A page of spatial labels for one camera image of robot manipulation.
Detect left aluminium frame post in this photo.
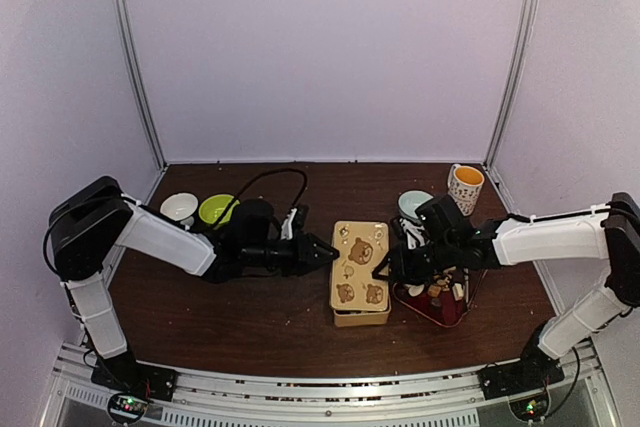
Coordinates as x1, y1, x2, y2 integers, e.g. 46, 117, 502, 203
113, 0, 167, 171

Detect small white bowl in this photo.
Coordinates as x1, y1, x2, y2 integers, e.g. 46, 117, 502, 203
160, 192, 199, 228

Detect tan tin box with paper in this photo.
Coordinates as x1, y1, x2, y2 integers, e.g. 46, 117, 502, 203
333, 307, 391, 328

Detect right aluminium frame post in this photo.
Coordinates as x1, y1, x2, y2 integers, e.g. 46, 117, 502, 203
484, 0, 539, 170

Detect tan bear tin lid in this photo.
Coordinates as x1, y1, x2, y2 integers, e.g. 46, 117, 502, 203
329, 221, 389, 312

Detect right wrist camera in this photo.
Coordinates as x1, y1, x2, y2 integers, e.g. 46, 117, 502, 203
391, 216, 427, 250

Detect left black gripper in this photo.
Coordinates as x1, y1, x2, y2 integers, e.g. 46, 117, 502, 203
242, 230, 341, 277

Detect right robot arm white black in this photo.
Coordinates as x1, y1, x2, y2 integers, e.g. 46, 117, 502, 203
372, 192, 639, 389

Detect pale green ceramic bowl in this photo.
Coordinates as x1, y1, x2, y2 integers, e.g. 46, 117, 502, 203
397, 190, 433, 223

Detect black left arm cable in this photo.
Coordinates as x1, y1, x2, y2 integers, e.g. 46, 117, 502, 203
219, 168, 308, 228

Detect red rectangular tray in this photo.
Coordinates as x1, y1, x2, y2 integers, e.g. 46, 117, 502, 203
391, 267, 486, 329

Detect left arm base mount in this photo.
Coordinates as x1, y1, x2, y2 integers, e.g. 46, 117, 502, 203
91, 353, 178, 401

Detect patterned mug yellow inside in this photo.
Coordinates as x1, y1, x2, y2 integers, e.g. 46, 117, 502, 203
447, 164, 485, 217

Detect metal tongs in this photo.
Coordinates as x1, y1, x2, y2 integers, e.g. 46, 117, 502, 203
463, 268, 472, 314

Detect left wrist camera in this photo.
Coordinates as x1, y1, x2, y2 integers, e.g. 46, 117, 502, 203
280, 204, 309, 240

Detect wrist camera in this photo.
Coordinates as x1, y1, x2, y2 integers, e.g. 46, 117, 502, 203
280, 204, 309, 240
391, 216, 427, 250

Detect aluminium frame post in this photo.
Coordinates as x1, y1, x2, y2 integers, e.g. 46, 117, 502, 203
113, 0, 167, 171
484, 0, 539, 170

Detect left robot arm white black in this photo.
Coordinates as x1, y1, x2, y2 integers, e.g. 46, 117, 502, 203
42, 176, 339, 391

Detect round brown chocolate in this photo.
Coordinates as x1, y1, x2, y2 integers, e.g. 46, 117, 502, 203
427, 286, 441, 298

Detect white chocolate block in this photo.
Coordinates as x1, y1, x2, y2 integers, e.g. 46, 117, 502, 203
408, 285, 424, 297

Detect front aluminium rail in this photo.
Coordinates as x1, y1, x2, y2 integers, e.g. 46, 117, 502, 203
35, 341, 622, 426

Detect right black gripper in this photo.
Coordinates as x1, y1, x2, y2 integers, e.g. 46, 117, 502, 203
373, 236, 458, 285

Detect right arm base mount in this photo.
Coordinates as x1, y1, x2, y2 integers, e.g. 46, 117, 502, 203
477, 361, 565, 400

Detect lime green plastic bowl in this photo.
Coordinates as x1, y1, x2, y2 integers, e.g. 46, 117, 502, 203
198, 194, 240, 227

